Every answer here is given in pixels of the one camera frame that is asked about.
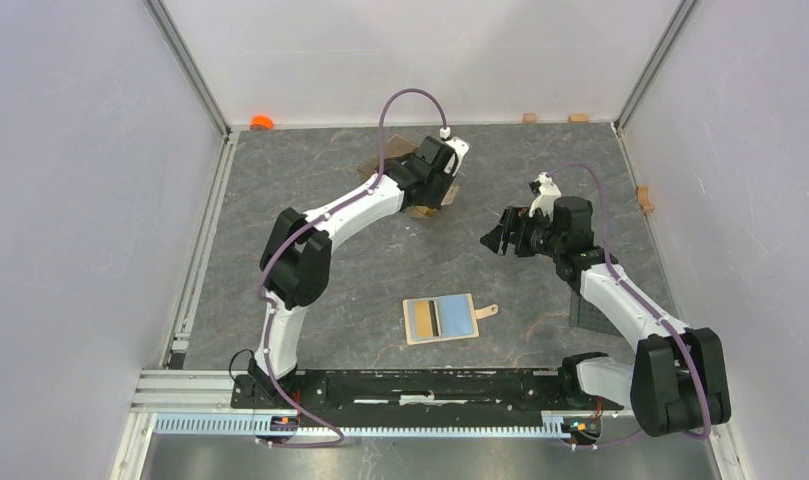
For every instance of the gold VIP card stack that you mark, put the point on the gold VIP card stack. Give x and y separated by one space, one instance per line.
424 211

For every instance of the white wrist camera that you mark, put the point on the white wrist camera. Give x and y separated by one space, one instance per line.
545 192
460 149

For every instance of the orange round cap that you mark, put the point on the orange round cap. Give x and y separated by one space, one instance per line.
261 122

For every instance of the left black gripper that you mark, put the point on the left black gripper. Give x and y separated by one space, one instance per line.
435 203

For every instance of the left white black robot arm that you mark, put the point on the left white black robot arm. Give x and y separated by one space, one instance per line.
296 261

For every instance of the curved wooden block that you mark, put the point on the curved wooden block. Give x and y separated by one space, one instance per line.
644 199

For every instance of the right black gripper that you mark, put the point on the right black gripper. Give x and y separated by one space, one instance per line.
517 221

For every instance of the dark grey studded baseplate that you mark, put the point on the dark grey studded baseplate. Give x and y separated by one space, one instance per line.
585 315

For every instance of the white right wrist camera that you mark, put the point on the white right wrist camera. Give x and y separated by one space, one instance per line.
545 192

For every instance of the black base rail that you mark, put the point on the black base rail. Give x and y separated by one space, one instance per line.
352 398

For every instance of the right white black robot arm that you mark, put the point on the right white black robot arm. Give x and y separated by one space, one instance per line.
677 382

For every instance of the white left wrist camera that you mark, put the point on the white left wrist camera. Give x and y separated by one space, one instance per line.
460 149

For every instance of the beige leather card holder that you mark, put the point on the beige leather card holder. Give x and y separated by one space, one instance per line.
458 318

